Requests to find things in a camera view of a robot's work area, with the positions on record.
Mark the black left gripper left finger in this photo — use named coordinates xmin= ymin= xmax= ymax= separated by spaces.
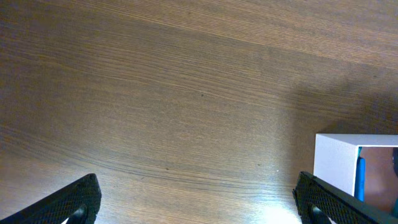
xmin=1 ymin=174 xmax=101 ymax=224

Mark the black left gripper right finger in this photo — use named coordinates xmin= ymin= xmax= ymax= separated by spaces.
xmin=292 ymin=172 xmax=397 ymax=224

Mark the blue disposable razor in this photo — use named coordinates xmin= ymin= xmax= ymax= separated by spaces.
xmin=354 ymin=157 xmax=366 ymax=202

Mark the teal mouthwash bottle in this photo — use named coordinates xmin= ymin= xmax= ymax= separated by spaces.
xmin=391 ymin=199 xmax=398 ymax=218

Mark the dark blue spray bottle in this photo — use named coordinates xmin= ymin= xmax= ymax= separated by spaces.
xmin=392 ymin=147 xmax=398 ymax=176

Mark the white cardboard box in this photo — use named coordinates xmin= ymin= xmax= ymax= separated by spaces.
xmin=313 ymin=134 xmax=397 ymax=213

